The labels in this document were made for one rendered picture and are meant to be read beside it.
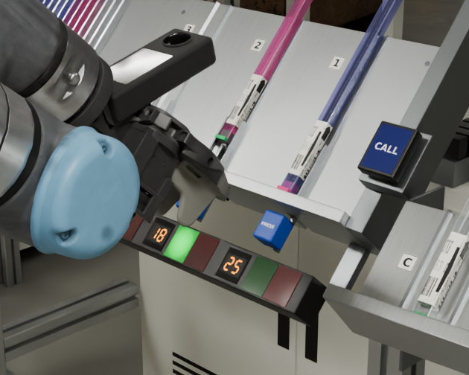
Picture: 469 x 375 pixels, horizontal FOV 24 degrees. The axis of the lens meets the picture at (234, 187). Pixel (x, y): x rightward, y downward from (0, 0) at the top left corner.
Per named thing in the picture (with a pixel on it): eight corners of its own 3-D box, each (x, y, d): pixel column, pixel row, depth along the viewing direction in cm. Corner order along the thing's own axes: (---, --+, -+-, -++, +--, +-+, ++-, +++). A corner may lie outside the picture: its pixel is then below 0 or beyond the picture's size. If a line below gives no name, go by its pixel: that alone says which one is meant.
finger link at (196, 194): (197, 242, 97) (137, 197, 90) (229, 185, 98) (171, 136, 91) (222, 253, 95) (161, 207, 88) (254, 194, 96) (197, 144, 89)
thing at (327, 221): (373, 255, 103) (339, 222, 97) (-16, 112, 146) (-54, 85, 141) (379, 243, 103) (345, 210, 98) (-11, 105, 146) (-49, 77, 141)
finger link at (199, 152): (189, 178, 94) (129, 129, 88) (199, 160, 94) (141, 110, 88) (227, 191, 91) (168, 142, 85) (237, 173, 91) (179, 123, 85)
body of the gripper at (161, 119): (97, 203, 92) (1, 135, 83) (147, 117, 94) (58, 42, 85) (157, 228, 87) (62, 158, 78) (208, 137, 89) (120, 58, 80)
